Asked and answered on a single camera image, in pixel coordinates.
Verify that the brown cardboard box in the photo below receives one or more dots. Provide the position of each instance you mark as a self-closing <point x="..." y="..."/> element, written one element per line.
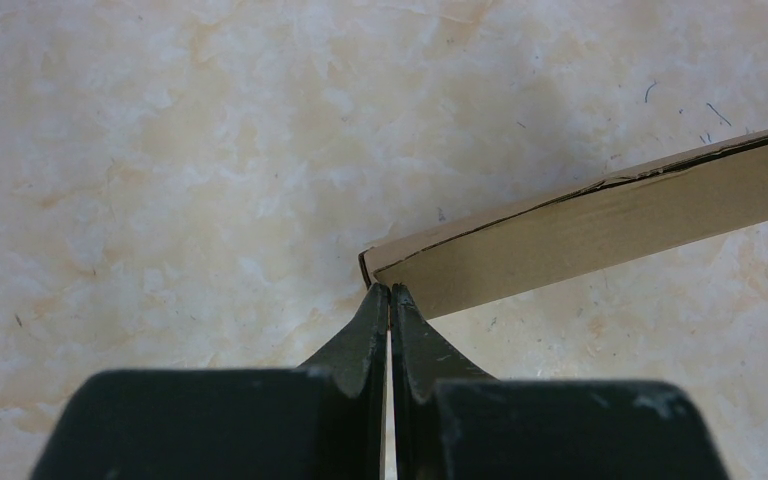
<point x="624" y="216"/>

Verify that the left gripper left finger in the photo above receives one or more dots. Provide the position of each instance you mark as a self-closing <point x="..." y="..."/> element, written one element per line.
<point x="323" y="419"/>

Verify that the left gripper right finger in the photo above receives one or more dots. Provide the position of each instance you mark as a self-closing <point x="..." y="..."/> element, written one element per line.
<point x="453" y="420"/>

